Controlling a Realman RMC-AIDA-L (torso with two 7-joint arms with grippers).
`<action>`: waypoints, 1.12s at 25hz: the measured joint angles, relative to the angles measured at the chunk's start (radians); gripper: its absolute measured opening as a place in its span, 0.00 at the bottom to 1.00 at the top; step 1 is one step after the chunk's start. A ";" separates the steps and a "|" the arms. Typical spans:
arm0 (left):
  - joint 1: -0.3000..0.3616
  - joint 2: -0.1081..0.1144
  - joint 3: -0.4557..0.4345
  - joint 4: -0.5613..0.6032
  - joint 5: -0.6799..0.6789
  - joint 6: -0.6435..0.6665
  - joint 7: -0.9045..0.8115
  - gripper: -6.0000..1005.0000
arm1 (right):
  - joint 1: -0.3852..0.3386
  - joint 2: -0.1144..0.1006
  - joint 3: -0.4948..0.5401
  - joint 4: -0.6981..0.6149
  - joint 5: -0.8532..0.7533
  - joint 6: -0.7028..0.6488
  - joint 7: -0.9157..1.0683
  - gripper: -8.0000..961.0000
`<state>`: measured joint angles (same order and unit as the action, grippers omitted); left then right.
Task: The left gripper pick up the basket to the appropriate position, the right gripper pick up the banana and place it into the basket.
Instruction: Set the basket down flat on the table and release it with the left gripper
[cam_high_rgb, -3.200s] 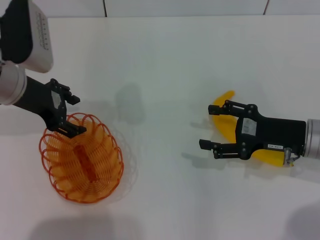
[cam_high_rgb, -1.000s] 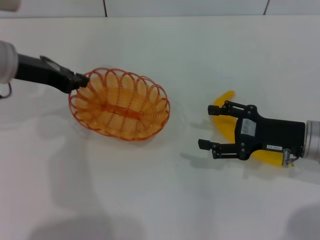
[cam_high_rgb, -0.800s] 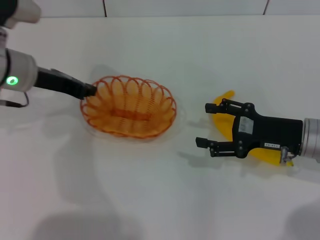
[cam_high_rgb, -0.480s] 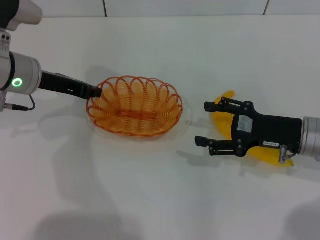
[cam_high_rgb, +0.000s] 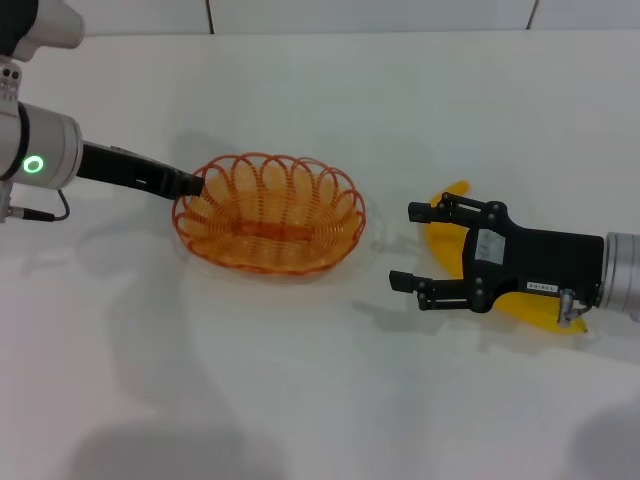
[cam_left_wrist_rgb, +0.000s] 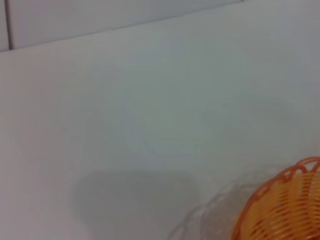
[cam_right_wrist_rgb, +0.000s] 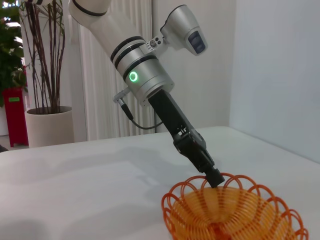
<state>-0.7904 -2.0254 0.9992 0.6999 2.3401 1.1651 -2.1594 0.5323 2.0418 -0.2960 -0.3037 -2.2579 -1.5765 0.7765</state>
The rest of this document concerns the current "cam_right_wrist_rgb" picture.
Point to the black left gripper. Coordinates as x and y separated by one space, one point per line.
170 112

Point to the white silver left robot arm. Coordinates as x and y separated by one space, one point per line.
130 50

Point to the white vertical curtain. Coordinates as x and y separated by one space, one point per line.
100 105

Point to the beige round plant pot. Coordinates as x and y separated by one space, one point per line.
50 127

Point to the tall thin-stemmed potted plant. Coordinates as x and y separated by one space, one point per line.
47 62

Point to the green leafy plant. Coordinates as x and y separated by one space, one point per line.
10 50

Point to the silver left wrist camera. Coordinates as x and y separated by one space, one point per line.
185 27

